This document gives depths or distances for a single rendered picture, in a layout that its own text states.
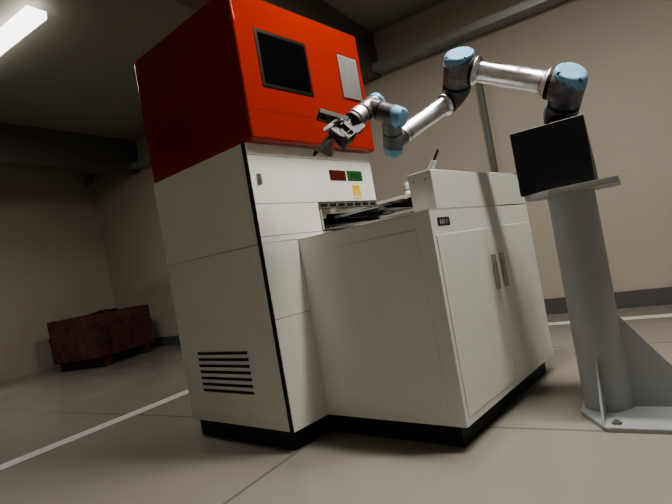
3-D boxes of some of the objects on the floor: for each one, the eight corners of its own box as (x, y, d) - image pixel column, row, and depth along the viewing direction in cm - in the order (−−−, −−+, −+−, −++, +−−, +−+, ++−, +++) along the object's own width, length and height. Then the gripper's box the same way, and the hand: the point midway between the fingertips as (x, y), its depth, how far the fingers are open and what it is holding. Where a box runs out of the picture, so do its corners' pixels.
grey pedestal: (725, 389, 177) (683, 168, 178) (748, 437, 140) (695, 157, 141) (572, 390, 204) (536, 197, 206) (557, 430, 167) (514, 195, 168)
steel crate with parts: (167, 348, 598) (159, 299, 599) (86, 372, 510) (77, 315, 511) (125, 351, 644) (117, 306, 646) (43, 374, 556) (35, 321, 558)
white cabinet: (331, 434, 202) (297, 240, 203) (441, 369, 275) (416, 226, 277) (476, 453, 160) (432, 209, 162) (560, 370, 234) (529, 203, 235)
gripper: (373, 111, 173) (339, 139, 164) (356, 144, 191) (324, 171, 181) (355, 95, 174) (320, 123, 165) (340, 129, 191) (307, 156, 182)
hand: (316, 143), depth 173 cm, fingers open, 14 cm apart
